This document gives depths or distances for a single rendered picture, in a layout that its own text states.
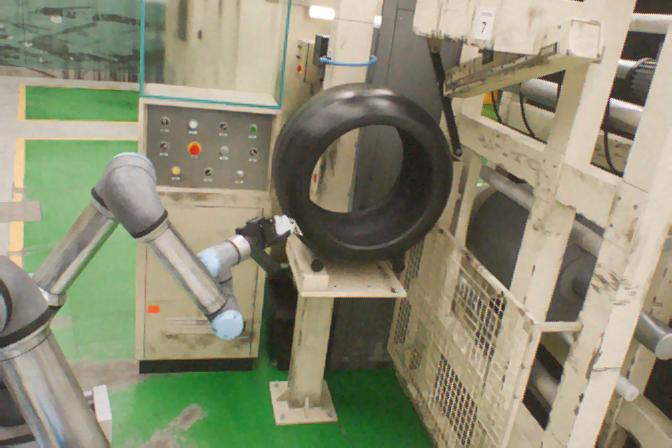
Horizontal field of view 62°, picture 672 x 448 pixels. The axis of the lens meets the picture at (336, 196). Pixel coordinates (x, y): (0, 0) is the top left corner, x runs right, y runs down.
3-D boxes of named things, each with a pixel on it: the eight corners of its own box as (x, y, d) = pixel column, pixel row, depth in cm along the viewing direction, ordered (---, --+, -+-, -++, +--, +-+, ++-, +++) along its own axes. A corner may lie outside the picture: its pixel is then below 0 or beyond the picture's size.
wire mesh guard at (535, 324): (386, 348, 245) (413, 200, 223) (390, 348, 246) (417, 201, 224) (478, 528, 163) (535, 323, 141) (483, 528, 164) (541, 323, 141)
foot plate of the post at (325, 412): (269, 383, 259) (270, 376, 257) (325, 381, 265) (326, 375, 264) (276, 425, 234) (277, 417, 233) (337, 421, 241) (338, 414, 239)
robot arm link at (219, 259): (191, 279, 148) (188, 251, 144) (222, 263, 156) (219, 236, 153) (211, 288, 143) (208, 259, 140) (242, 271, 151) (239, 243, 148)
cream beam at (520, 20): (409, 34, 195) (416, -10, 191) (473, 42, 202) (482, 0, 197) (490, 51, 140) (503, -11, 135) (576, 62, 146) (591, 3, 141)
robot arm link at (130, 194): (135, 171, 115) (257, 326, 137) (136, 156, 125) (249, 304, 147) (86, 201, 114) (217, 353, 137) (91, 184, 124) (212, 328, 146)
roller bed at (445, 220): (398, 214, 235) (410, 146, 226) (430, 215, 239) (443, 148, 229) (414, 232, 217) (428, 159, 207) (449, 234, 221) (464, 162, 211)
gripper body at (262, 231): (277, 214, 160) (247, 229, 151) (284, 242, 162) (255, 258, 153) (259, 215, 165) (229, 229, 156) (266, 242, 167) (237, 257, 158)
